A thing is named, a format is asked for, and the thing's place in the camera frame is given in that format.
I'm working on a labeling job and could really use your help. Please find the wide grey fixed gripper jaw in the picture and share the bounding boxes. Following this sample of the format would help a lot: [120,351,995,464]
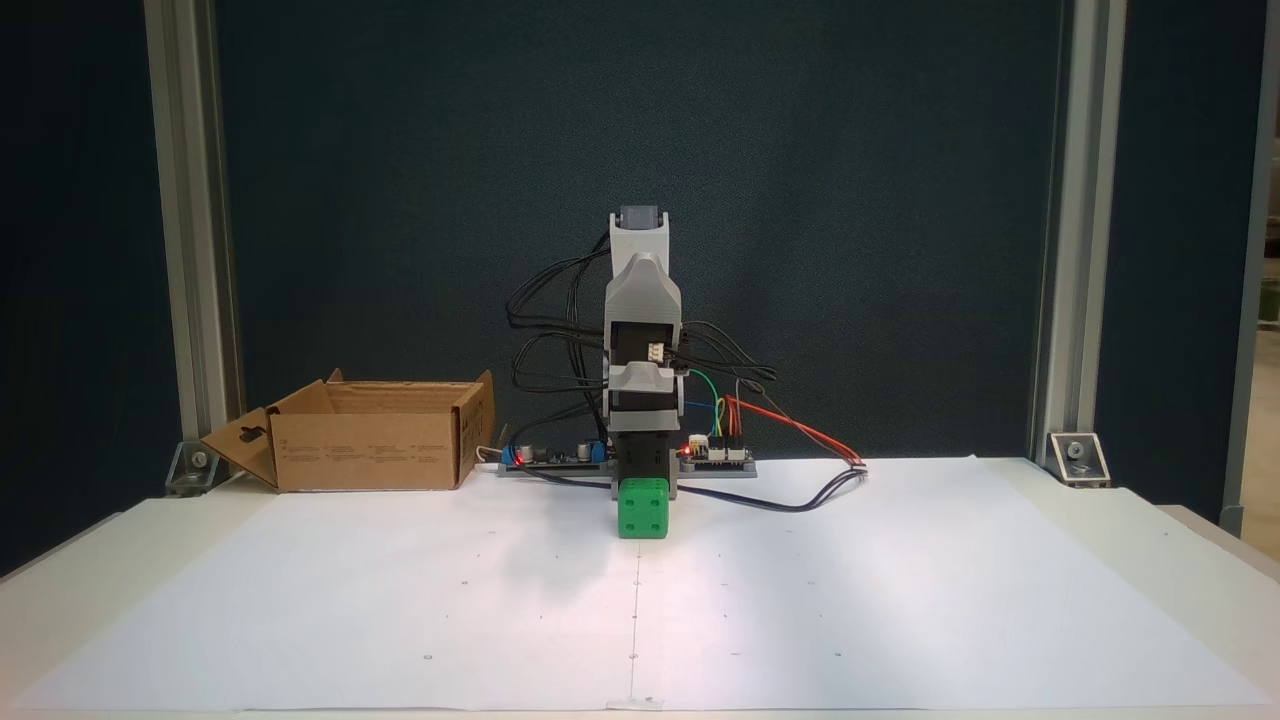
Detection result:
[605,253,683,322]

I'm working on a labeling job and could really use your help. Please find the aluminium frame post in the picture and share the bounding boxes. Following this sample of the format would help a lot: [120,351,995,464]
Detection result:
[144,0,246,443]
[1220,0,1280,538]
[1030,0,1127,461]

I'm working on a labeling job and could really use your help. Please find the circuit board with jumper wires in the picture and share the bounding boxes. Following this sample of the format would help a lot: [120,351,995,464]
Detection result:
[677,434,758,479]

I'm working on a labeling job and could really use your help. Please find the black motor cable bundle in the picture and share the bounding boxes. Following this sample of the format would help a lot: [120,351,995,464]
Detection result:
[506,232,779,443]

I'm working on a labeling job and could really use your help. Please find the red orange wire bundle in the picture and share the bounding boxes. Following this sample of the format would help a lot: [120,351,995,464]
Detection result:
[725,394,867,469]

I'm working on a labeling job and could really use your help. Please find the green die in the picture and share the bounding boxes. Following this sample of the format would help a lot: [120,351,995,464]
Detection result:
[617,477,670,541]

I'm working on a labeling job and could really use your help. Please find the large white paper sheet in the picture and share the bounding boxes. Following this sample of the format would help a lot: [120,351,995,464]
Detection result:
[10,457,1271,713]

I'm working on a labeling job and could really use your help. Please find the green yellow jumper wires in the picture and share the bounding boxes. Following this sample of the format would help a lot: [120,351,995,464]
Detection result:
[684,369,728,443]

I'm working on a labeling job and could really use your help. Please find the metal corner bracket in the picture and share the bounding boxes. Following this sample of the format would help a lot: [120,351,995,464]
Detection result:
[165,438,247,497]
[1046,431,1111,489]

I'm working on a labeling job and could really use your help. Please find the narrow grey moving gripper jaw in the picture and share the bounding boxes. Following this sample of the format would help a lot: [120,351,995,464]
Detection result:
[608,364,687,415]

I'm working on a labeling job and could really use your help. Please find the circuit board with blue parts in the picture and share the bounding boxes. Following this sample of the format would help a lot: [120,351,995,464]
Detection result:
[498,430,616,479]

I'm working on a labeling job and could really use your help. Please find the brown cardboard box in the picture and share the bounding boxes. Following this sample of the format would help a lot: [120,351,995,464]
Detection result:
[201,369,497,493]

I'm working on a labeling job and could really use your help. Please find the long black cable white connector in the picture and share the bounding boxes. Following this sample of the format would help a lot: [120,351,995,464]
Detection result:
[515,462,869,514]

